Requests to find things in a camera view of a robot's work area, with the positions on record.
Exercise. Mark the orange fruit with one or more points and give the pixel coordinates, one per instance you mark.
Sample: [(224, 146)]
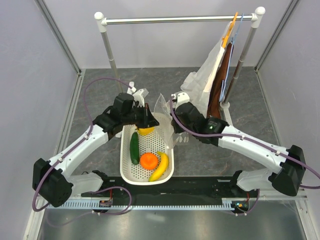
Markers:
[(149, 161)]

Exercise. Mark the white hanging garment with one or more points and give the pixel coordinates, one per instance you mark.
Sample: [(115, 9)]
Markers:
[(198, 84)]

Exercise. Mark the white slotted cable duct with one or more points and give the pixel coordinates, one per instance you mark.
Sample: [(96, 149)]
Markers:
[(96, 204)]

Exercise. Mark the green cucumber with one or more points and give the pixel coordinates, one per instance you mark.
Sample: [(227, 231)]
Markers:
[(134, 149)]

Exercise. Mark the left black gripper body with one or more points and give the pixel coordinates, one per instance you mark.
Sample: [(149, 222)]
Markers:
[(139, 116)]

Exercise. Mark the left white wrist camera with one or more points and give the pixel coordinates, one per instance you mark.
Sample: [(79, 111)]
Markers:
[(138, 95)]

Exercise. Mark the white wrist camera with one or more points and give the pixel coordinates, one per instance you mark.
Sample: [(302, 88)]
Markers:
[(138, 95), (180, 97)]

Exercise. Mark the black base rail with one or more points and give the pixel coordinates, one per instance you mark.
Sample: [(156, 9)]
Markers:
[(182, 190)]

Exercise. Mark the orange clothes hanger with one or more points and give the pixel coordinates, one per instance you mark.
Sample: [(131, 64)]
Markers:
[(226, 36)]

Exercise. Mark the yellow banana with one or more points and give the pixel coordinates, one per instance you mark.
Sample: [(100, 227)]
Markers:
[(164, 162)]

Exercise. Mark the white perforated plastic basket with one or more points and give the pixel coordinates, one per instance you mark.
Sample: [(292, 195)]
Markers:
[(136, 174)]

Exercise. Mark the white metal clothes rack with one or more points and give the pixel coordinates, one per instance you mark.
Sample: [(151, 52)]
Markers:
[(255, 18)]

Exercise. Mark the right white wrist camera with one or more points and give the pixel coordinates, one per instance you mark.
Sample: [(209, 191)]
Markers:
[(180, 97)]

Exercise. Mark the yellow bell pepper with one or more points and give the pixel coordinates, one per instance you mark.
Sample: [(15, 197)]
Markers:
[(145, 131)]

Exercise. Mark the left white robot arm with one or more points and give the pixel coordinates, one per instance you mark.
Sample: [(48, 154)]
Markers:
[(53, 179)]

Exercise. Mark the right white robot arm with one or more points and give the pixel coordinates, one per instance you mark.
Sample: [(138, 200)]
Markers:
[(283, 167)]

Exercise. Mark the clear zip top bag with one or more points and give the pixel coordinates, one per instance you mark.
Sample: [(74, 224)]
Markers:
[(165, 129)]

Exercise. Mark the brown hanging cloth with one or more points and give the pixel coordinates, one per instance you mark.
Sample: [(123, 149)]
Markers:
[(215, 93)]

